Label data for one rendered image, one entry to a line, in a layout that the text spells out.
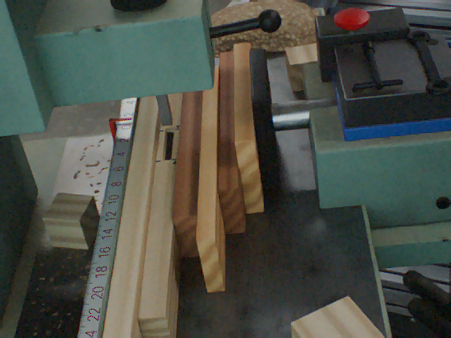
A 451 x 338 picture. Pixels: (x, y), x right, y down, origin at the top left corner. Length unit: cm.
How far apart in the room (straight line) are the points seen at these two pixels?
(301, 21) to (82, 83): 33
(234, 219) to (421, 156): 16
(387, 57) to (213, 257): 23
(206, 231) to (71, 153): 42
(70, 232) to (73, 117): 176
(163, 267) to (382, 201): 20
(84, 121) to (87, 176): 161
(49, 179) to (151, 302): 40
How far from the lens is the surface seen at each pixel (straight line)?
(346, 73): 66
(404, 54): 68
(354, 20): 68
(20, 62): 62
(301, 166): 72
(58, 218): 82
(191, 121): 72
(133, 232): 61
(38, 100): 64
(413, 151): 65
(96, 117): 254
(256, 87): 66
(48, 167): 96
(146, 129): 71
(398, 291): 156
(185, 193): 64
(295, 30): 90
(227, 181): 64
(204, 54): 64
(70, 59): 65
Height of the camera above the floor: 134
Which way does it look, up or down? 37 degrees down
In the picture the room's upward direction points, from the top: 9 degrees counter-clockwise
